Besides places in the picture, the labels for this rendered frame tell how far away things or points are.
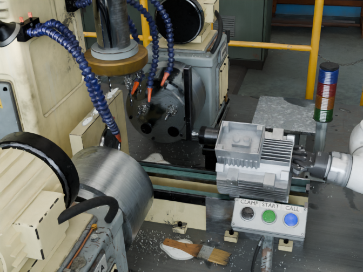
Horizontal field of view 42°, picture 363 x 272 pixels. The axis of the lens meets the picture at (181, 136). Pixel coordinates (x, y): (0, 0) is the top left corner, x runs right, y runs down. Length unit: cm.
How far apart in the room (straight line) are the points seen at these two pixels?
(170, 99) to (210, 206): 40
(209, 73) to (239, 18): 273
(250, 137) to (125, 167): 36
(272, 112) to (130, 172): 86
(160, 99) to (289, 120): 52
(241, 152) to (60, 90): 58
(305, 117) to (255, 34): 268
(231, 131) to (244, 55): 325
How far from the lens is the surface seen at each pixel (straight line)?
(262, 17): 444
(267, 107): 193
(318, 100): 159
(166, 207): 148
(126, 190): 114
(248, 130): 135
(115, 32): 129
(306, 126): 182
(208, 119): 185
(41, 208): 81
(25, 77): 130
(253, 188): 134
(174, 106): 159
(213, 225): 146
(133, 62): 128
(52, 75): 143
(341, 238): 152
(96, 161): 118
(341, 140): 199
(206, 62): 175
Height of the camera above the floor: 180
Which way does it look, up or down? 31 degrees down
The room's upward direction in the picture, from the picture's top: 3 degrees counter-clockwise
